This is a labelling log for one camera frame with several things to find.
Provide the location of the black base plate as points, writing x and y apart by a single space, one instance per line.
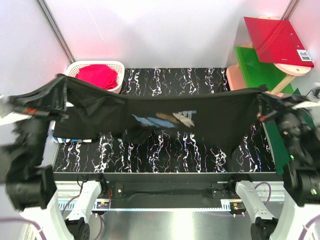
169 195

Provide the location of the black graphic t shirt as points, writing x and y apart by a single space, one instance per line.
220 118

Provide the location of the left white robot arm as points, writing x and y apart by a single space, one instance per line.
30 186

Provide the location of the light green folder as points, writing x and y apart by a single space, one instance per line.
256 73

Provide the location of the folded black t shirt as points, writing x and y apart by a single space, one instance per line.
74 127

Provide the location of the dark green binder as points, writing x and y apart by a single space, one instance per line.
280 156

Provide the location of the pink t shirt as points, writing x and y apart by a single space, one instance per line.
99 75

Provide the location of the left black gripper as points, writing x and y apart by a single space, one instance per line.
26 111

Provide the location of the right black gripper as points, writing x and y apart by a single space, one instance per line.
269 107

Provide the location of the pink wooden shelf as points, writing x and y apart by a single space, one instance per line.
236 80

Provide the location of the red folder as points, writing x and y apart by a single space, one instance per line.
275 41

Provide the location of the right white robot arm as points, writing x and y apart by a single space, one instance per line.
300 214

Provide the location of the aluminium rail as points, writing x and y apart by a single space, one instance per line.
68 189

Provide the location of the white plastic basket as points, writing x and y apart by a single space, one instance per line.
74 68

